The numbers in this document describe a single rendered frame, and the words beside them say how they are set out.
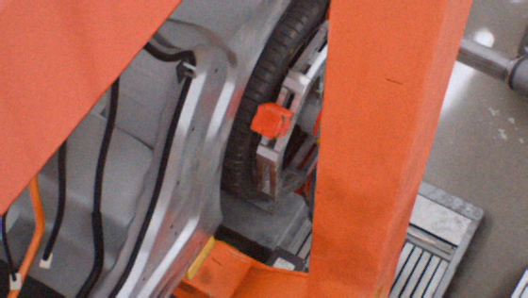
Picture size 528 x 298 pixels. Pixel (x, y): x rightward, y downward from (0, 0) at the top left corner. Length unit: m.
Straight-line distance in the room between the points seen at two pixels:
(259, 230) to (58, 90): 2.69
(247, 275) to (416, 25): 1.45
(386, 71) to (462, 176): 2.28
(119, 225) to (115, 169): 0.15
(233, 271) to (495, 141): 1.49
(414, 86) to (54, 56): 0.91
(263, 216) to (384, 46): 1.94
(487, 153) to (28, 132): 3.25
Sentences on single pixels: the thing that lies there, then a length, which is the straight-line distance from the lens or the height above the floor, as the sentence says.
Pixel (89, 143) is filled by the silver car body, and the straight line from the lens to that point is 2.37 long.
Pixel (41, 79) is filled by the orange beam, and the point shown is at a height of 2.67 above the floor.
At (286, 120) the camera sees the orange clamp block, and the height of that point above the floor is 1.10.
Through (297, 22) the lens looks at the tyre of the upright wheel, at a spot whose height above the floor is 1.18.
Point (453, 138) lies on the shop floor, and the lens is 3.62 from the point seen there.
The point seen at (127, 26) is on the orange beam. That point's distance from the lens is 0.46.
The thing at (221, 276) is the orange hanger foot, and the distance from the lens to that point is 2.53.
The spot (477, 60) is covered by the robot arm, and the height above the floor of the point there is 1.03.
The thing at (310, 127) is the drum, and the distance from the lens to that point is 2.55.
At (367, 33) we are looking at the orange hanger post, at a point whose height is 2.04.
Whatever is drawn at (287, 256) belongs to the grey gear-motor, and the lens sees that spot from 2.83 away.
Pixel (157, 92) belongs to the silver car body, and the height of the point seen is 1.17.
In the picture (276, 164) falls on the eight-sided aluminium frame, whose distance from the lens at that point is 2.38.
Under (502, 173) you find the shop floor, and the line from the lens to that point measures 3.58.
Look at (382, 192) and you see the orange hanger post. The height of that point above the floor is 1.65.
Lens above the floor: 2.99
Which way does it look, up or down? 57 degrees down
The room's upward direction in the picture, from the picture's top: 4 degrees clockwise
